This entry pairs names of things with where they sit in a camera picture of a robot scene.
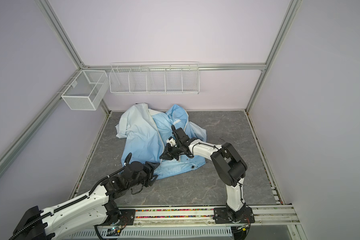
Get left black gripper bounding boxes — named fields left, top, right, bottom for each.
left=127, top=160, right=161, bottom=190

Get light blue jacket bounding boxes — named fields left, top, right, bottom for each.
left=116, top=103, right=207, bottom=179

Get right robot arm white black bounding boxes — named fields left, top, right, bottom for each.
left=160, top=125, right=251, bottom=223

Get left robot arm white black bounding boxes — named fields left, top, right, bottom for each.
left=11, top=154, right=160, bottom=240

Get small white mesh basket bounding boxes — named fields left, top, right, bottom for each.
left=62, top=70, right=109, bottom=111

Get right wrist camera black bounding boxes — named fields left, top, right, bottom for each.
left=174, top=128, right=190, bottom=145

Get aluminium front rail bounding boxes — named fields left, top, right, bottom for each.
left=46, top=204, right=301, bottom=230

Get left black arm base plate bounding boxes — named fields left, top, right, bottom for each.
left=106, top=209, right=136, bottom=226

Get white slotted cable duct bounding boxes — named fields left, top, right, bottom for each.
left=66, top=226, right=233, bottom=240

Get long white wire basket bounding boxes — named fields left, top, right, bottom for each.
left=109, top=62, right=200, bottom=94

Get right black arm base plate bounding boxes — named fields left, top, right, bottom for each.
left=213, top=206, right=255, bottom=224

